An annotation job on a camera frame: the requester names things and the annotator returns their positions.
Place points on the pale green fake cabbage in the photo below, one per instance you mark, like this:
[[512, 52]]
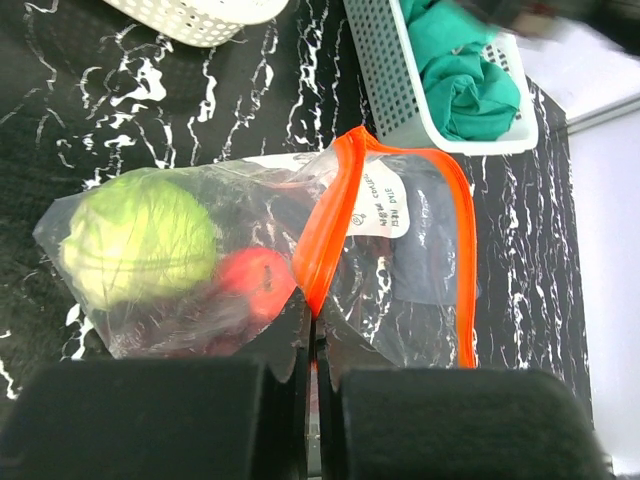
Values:
[[137, 237]]

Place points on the red fake peach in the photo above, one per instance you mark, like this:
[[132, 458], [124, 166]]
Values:
[[260, 275]]

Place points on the green cloth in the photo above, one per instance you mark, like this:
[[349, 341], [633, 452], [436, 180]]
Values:
[[469, 98]]

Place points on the white oval perforated basket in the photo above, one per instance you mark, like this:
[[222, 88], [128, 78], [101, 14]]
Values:
[[202, 24]]

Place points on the black marble pattern mat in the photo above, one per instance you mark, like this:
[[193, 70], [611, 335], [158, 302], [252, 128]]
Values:
[[87, 93]]

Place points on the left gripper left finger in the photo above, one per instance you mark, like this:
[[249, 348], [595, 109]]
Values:
[[264, 400]]

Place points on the white rectangular plastic basket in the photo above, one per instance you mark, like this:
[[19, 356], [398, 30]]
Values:
[[393, 85]]

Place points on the grey folded towel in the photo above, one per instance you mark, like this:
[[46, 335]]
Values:
[[424, 263]]

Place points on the clear zip top bag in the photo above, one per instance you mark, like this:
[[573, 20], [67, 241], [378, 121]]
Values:
[[334, 215]]

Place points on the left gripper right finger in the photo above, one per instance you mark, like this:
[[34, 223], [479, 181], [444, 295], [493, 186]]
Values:
[[339, 348]]

